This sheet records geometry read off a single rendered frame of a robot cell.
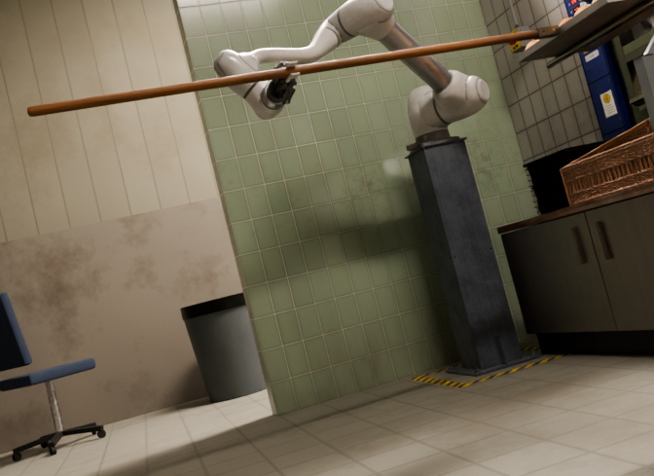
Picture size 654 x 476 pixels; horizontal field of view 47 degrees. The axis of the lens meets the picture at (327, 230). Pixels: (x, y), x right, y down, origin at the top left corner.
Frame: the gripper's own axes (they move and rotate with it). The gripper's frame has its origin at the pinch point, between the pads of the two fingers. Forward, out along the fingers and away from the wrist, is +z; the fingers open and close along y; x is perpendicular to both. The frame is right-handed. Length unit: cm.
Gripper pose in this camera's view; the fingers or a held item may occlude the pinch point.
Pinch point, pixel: (291, 71)
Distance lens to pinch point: 244.0
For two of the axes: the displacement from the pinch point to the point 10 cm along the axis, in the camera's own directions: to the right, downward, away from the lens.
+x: -9.3, 2.1, -3.1
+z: 2.9, -1.4, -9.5
